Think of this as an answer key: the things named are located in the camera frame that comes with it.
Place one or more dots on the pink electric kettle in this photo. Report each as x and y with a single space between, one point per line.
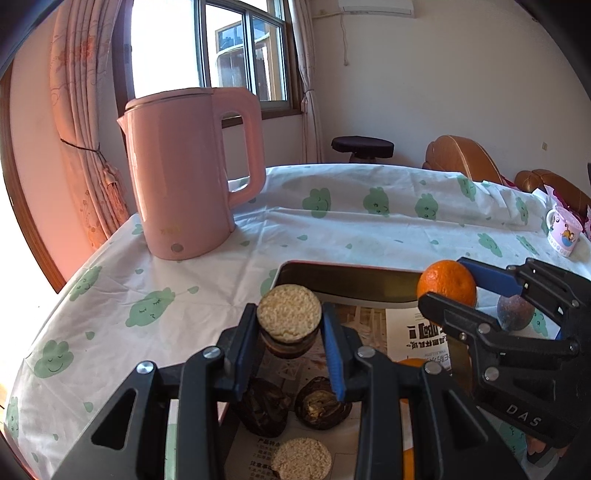
184 184

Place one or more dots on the pale pink curtain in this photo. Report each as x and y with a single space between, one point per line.
309 115

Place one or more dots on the pink embroidered curtain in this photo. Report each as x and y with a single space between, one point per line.
83 138

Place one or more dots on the pink tin box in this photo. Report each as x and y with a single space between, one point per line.
360 286

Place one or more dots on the white air conditioner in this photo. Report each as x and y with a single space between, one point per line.
376 4

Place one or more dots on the person's right hand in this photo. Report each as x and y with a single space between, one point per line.
535 446

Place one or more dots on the brown leather sofa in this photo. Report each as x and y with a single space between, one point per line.
545 182

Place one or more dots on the dark wrinkled round pastry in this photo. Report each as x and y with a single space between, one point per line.
265 408

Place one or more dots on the dark pastry in box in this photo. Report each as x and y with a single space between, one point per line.
321 406

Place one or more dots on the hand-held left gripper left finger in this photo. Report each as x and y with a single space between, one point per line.
243 378

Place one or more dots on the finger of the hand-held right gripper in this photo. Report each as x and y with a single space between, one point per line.
489 277
448 314

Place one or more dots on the sliding window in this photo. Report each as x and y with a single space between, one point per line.
240 55

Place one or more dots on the pink cartoon cup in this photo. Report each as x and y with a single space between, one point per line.
563 233

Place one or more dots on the black round stool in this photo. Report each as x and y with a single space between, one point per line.
362 144

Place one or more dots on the brown leather chair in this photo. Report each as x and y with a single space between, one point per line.
457 157

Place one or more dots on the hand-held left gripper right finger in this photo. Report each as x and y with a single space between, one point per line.
333 360

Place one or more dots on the large brown round fruit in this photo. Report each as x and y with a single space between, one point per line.
512 314

